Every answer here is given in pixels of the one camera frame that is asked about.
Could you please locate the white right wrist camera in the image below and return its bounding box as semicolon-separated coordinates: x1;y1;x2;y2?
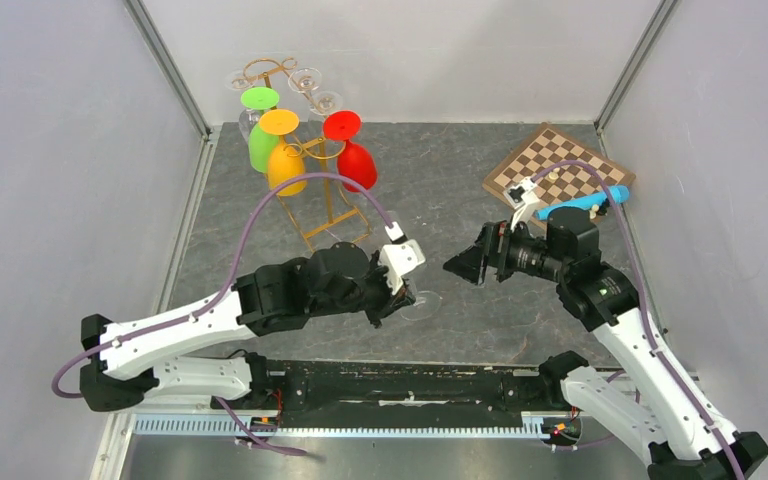
503;178;540;231

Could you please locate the black chess piece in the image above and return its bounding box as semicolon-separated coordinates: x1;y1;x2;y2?
596;201;610;216

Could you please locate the green wine glass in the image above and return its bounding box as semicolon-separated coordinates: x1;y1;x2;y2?
238;86;280;174

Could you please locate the orange wine glass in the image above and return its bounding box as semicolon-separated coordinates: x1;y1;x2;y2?
259;109;305;189

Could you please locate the clear wine glass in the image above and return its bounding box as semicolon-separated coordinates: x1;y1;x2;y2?
224;70;266;140
398;282;442;321
288;67;322;94
309;91;344;121

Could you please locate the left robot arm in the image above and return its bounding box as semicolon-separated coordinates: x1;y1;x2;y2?
79;240;425;412

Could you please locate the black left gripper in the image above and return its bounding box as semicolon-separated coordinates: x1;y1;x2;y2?
311;250;416;329

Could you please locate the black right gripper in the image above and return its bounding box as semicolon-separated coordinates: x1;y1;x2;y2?
443;215;569;283

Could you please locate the wooden chessboard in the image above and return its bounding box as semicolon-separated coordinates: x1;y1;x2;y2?
482;122;635;228

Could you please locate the red wine glass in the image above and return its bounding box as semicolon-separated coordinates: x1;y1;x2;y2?
323;110;378;190

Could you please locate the gold wire glass rack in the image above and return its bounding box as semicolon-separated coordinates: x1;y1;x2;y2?
234;57;371;249

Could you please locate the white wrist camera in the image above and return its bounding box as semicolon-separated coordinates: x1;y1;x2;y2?
378;222;426;295
503;178;540;231

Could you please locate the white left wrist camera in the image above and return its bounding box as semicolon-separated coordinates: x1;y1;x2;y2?
378;222;426;295

